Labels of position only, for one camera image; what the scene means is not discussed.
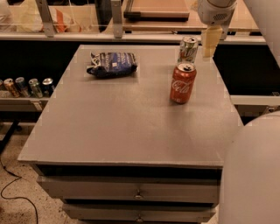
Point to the orange white plastic bag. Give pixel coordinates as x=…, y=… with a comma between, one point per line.
x=63, y=22

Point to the metal bracket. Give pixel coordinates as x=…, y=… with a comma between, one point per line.
x=224, y=32
x=117, y=16
x=46, y=17

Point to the red Coca-Cola can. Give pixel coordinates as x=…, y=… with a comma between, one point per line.
x=183, y=77

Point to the lower grey drawer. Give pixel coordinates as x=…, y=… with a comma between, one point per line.
x=180, y=214

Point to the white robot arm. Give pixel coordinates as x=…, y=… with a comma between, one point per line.
x=250, y=179

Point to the green can on shelf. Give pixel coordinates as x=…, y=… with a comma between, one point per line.
x=35, y=87

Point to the left metal bracket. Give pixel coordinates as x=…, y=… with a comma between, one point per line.
x=46, y=17

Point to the blue chip bag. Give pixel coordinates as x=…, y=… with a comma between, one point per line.
x=112, y=64

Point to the middle metal bracket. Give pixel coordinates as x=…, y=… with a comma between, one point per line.
x=117, y=16

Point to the blue can on shelf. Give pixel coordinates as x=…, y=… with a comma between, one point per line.
x=20, y=81

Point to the right metal bracket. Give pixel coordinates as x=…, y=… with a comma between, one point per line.
x=224, y=32

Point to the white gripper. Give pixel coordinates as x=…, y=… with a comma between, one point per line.
x=215, y=15

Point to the upper grey drawer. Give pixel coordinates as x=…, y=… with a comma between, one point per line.
x=138, y=189

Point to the orange can on shelf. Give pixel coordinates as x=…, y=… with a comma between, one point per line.
x=11, y=87

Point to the grey drawer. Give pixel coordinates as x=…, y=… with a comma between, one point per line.
x=138, y=189
x=180, y=214

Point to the grey drawer cabinet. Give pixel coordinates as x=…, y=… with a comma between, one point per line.
x=129, y=127

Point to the dark can on shelf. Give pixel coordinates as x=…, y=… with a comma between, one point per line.
x=48, y=86

